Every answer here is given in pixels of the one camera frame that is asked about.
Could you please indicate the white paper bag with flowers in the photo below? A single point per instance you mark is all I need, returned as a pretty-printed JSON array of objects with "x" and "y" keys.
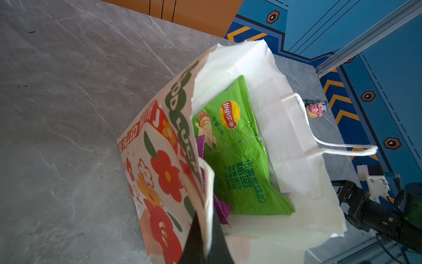
[{"x": 171, "y": 183}]

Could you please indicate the large green Lays chip bag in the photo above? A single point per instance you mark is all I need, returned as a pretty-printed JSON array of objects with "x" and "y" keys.
[{"x": 237, "y": 155}]

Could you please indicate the right aluminium corner post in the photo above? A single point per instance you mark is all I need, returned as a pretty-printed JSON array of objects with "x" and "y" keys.
[{"x": 383, "y": 28}]

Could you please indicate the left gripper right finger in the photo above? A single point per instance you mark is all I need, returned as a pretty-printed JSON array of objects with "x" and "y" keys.
[{"x": 219, "y": 253}]

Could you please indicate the magenta purple snack bag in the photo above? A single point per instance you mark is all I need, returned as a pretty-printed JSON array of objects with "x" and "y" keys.
[{"x": 222, "y": 208}]

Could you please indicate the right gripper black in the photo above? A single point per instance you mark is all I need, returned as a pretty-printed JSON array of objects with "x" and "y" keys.
[{"x": 364, "y": 213}]

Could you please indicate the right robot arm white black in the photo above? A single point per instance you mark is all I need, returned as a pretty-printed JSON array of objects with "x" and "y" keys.
[{"x": 401, "y": 222}]

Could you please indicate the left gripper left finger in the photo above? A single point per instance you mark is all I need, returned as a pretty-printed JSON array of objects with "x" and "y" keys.
[{"x": 193, "y": 250}]

